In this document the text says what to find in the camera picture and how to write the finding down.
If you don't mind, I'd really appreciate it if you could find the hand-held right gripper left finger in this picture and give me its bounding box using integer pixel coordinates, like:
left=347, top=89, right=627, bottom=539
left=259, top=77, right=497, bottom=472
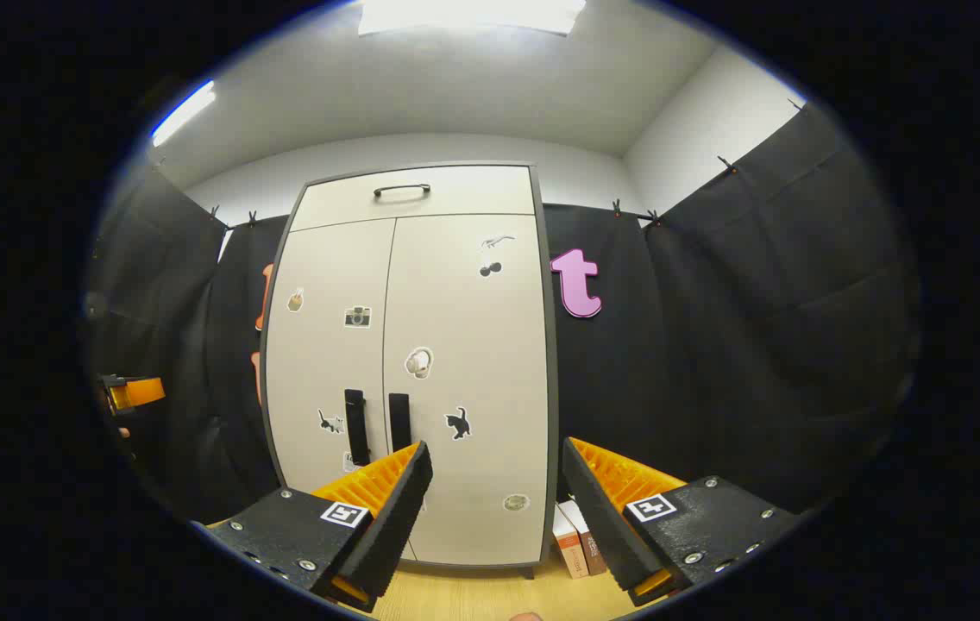
left=205, top=440, right=435, bottom=615

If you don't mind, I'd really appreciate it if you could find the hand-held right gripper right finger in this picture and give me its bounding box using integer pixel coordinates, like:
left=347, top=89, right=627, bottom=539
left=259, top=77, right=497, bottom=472
left=561, top=436, right=801, bottom=609

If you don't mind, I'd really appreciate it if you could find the white double-door shoe cabinet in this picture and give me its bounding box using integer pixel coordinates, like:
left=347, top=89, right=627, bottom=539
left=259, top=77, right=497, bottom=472
left=259, top=162, right=560, bottom=579

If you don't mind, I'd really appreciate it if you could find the cabinet door with camera sticker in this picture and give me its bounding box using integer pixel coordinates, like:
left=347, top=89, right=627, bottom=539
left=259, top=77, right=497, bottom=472
left=266, top=218, right=396, bottom=499

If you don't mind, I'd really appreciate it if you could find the cabinet door with lizard sticker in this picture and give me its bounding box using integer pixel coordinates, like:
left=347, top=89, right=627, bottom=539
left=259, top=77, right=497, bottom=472
left=382, top=214, right=551, bottom=566

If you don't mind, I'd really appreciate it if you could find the brown box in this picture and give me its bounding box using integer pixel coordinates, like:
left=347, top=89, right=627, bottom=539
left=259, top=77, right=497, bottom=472
left=561, top=499, right=609, bottom=576

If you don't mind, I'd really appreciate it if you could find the orange and white box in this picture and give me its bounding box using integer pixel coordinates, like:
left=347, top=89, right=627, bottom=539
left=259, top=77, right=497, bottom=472
left=552, top=503, right=590, bottom=579

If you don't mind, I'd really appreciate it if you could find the black backdrop cloth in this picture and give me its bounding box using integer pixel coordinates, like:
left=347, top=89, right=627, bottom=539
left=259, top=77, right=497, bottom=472
left=85, top=99, right=922, bottom=527

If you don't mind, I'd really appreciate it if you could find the narrow ceiling light strip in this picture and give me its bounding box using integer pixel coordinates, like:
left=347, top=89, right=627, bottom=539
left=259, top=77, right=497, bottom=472
left=151, top=80, right=217, bottom=147

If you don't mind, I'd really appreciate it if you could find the wide ceiling light panel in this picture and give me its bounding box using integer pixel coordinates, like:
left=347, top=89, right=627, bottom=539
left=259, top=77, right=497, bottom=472
left=358, top=0, right=586, bottom=37

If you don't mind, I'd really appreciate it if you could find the white cabinet drawer black handle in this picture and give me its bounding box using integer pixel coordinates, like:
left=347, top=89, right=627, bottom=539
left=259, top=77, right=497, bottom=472
left=290, top=166, right=536, bottom=232

